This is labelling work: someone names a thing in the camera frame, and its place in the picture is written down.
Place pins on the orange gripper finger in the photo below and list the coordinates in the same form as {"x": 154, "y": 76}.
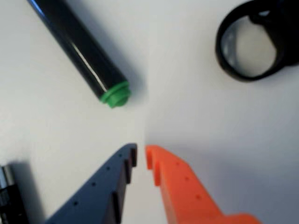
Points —
{"x": 184, "y": 193}

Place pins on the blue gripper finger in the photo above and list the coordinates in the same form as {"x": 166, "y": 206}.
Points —
{"x": 98, "y": 196}

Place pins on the black and silver flashlight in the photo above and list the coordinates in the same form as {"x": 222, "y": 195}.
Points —
{"x": 9, "y": 196}

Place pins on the black marker with green end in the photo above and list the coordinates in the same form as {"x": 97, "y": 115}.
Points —
{"x": 79, "y": 51}

